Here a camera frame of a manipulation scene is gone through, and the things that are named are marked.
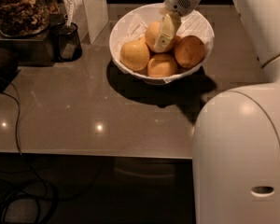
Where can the metal box stand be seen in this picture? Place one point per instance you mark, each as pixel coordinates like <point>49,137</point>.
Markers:
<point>36,50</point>

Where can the dark device on left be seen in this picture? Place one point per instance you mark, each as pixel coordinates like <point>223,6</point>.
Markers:
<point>9,63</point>

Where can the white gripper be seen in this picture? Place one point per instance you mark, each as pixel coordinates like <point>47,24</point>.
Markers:
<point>178,2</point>

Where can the glass jar of nuts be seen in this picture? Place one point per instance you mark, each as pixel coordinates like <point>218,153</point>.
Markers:
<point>21,18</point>

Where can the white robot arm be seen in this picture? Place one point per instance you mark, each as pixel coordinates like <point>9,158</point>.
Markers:
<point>236,140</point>

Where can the orange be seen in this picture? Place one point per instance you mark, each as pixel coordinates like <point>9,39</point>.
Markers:
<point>151,35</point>
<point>162,65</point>
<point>135,54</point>
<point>189,51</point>

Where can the black mesh cup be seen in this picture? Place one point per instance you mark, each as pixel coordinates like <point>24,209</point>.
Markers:
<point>65,42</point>

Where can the white paper in bowl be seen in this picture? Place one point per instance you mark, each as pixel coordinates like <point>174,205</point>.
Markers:
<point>196,24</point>

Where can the white utensil in cup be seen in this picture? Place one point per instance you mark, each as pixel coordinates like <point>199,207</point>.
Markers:
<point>70,13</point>

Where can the white ceramic bowl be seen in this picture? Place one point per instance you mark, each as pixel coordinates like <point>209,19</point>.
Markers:
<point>127,22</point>

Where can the white box column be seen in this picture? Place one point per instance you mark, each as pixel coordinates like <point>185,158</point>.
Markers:
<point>91,17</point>

